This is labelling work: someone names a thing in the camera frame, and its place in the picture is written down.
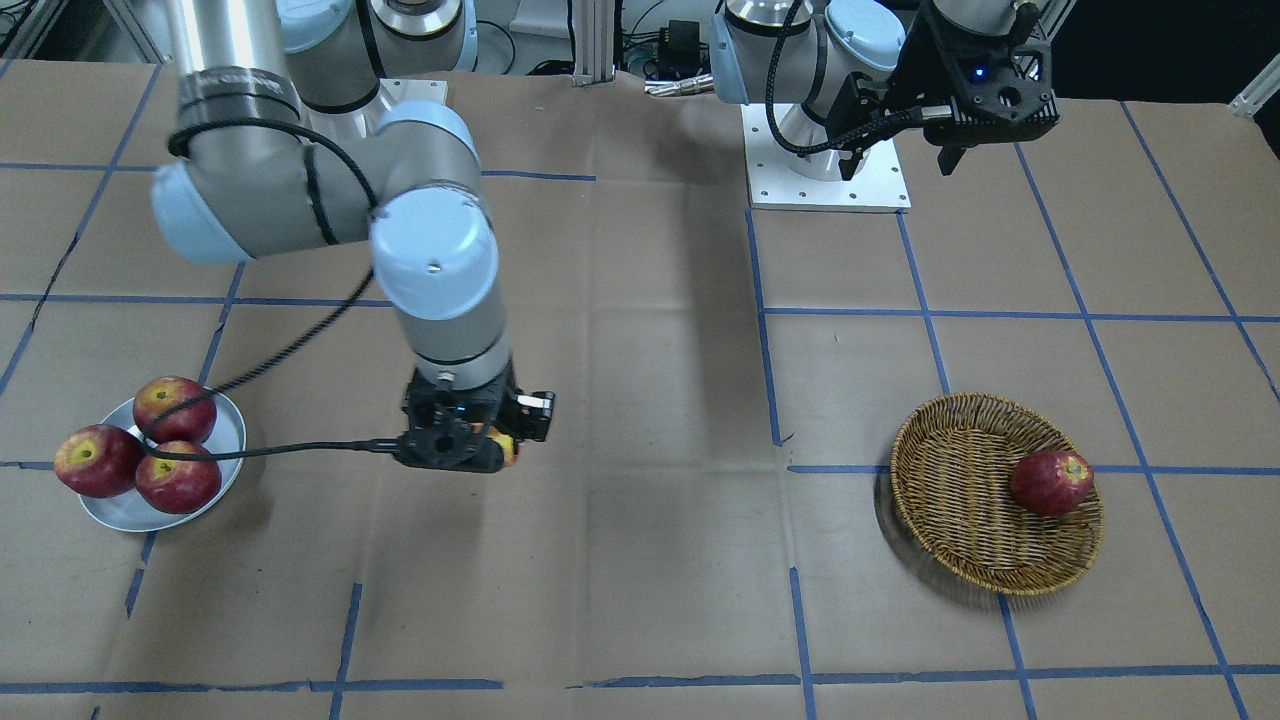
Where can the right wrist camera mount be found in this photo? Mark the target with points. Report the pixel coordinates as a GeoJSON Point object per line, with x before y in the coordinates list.
{"type": "Point", "coordinates": [445, 435]}

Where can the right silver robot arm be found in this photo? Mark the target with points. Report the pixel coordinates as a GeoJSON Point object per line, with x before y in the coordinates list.
{"type": "Point", "coordinates": [251, 177]}

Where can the red apple on plate near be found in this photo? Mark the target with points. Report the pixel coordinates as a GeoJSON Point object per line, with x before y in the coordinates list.
{"type": "Point", "coordinates": [173, 408]}

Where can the red apple on plate far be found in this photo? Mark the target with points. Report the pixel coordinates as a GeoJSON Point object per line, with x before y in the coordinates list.
{"type": "Point", "coordinates": [98, 461]}

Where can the aluminium frame post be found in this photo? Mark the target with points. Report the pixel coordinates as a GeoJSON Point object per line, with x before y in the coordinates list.
{"type": "Point", "coordinates": [593, 35]}

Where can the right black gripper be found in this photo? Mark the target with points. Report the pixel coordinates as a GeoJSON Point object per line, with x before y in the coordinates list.
{"type": "Point", "coordinates": [533, 415]}

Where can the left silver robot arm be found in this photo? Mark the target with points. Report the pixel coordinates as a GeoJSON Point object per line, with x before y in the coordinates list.
{"type": "Point", "coordinates": [835, 77]}

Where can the red yellow apple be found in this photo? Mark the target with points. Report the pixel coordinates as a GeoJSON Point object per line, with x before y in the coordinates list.
{"type": "Point", "coordinates": [508, 444]}

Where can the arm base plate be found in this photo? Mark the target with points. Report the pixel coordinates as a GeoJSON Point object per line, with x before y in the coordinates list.
{"type": "Point", "coordinates": [778, 180]}
{"type": "Point", "coordinates": [395, 91]}

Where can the red apple in basket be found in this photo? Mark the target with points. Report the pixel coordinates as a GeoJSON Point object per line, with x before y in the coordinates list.
{"type": "Point", "coordinates": [1051, 483]}

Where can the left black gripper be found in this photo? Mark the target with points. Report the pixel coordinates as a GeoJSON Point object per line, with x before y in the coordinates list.
{"type": "Point", "coordinates": [922, 65]}

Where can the woven wicker basket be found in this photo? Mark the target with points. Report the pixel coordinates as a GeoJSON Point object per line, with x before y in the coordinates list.
{"type": "Point", "coordinates": [949, 481]}

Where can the red apple on plate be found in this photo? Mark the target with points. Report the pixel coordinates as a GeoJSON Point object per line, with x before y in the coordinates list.
{"type": "Point", "coordinates": [98, 461]}
{"type": "Point", "coordinates": [177, 486]}
{"type": "Point", "coordinates": [173, 408]}

